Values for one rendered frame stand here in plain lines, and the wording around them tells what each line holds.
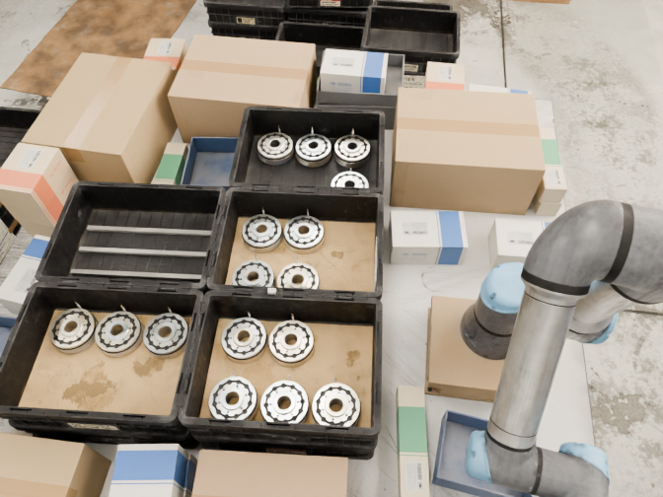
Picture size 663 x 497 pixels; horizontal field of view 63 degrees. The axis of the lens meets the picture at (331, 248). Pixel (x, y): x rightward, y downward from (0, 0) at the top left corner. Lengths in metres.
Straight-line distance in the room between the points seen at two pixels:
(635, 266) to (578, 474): 0.35
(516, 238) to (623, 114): 1.83
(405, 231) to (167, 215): 0.64
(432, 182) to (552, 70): 1.95
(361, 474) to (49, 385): 0.72
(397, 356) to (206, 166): 0.85
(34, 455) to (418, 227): 1.04
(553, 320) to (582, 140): 2.26
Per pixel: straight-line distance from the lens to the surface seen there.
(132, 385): 1.32
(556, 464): 0.99
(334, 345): 1.28
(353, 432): 1.11
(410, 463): 1.28
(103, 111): 1.78
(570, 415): 1.46
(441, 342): 1.36
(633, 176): 3.00
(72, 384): 1.38
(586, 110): 3.23
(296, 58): 1.82
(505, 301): 1.18
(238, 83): 1.75
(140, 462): 1.21
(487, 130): 1.63
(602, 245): 0.81
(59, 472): 1.29
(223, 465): 1.19
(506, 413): 0.92
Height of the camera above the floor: 2.00
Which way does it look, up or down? 57 degrees down
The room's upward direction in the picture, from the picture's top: 1 degrees counter-clockwise
